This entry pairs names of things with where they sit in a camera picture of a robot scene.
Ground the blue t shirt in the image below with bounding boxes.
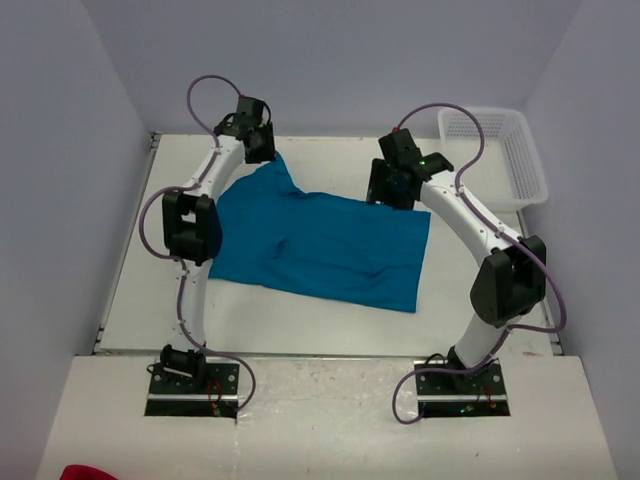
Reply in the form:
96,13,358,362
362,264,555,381
208,158,431,313

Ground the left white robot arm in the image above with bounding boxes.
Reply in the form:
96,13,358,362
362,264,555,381
160,95,276,393

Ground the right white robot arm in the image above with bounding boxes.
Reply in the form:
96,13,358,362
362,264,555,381
366,128,546,393

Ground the white plastic basket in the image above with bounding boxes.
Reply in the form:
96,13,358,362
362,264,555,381
437,107,548,212

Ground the red cloth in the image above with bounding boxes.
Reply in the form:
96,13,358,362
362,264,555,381
59,464,118,480

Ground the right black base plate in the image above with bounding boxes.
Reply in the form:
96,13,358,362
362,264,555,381
415,360,510,419

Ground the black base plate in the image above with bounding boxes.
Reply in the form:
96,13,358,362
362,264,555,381
415,360,510,419
144,350,239,419

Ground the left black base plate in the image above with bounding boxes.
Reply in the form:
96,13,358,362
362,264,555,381
144,350,239,419

